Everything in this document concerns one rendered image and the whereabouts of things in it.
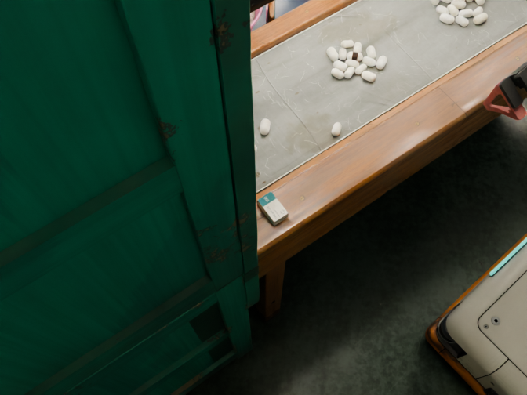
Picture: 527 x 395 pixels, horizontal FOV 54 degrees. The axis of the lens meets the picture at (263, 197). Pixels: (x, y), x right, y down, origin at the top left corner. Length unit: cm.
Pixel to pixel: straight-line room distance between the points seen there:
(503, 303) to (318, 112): 79
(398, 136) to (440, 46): 31
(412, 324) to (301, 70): 95
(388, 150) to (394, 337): 82
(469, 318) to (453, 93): 65
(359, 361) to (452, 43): 100
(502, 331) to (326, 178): 75
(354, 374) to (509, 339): 48
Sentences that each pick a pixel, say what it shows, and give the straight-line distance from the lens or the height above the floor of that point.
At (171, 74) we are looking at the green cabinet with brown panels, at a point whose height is 142.
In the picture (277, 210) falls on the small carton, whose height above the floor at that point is 78.
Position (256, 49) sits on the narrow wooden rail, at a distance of 127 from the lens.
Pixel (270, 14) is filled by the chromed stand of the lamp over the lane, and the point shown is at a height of 78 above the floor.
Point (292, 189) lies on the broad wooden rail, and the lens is 106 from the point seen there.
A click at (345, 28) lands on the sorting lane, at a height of 74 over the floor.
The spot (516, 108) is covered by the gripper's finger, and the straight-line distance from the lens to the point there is 91.
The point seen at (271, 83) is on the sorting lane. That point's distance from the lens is 123.
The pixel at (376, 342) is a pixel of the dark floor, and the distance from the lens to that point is 178.
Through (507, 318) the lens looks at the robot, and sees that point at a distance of 162.
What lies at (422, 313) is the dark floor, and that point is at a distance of 184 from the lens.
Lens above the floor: 172
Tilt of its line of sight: 65 degrees down
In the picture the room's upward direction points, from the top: straight up
